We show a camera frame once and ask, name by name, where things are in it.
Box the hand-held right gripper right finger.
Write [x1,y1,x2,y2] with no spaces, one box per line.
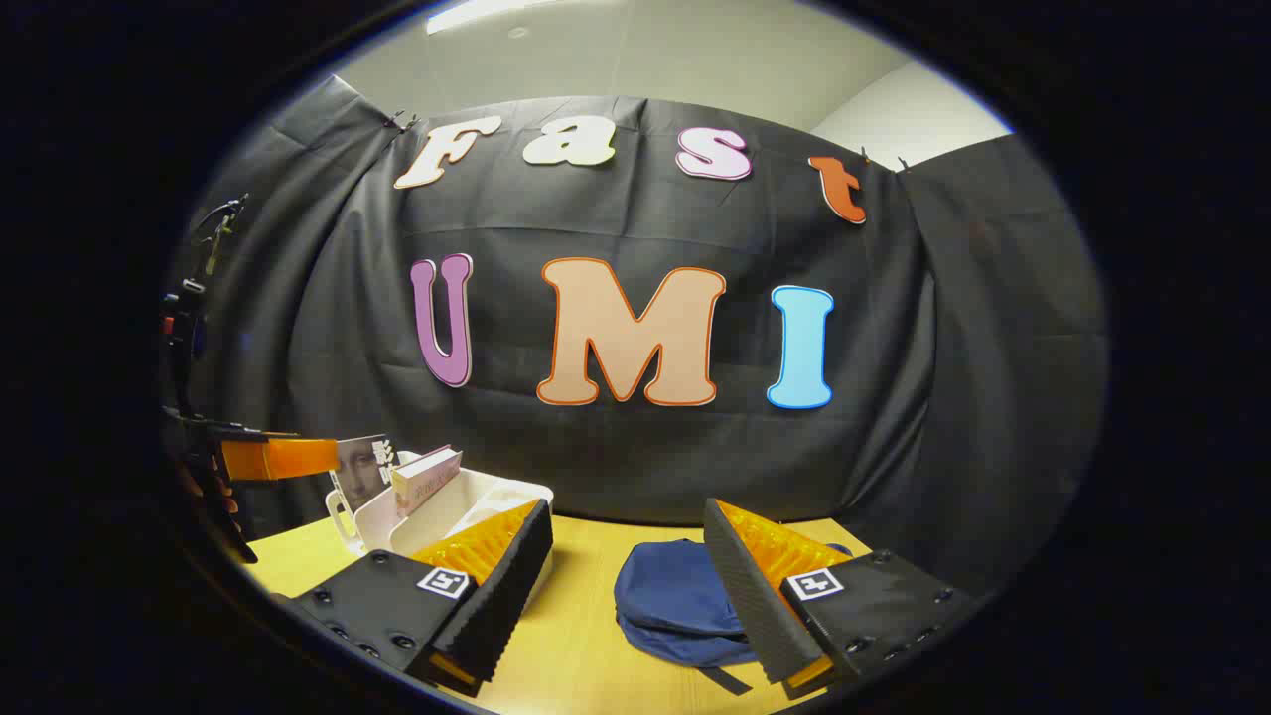
[703,499,979,701]

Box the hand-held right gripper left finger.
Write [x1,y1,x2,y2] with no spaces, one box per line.
[273,499,555,698]

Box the portrait cover book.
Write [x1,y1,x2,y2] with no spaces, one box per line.
[331,434,398,512]

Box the blue schoolbag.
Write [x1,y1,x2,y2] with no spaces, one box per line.
[614,539,855,696]

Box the white plastic bookshelf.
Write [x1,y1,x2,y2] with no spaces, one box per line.
[325,452,555,607]

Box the pink cover book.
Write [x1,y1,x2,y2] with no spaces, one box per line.
[390,445,464,517]

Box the black backdrop cloth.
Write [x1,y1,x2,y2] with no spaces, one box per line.
[164,74,1108,597]

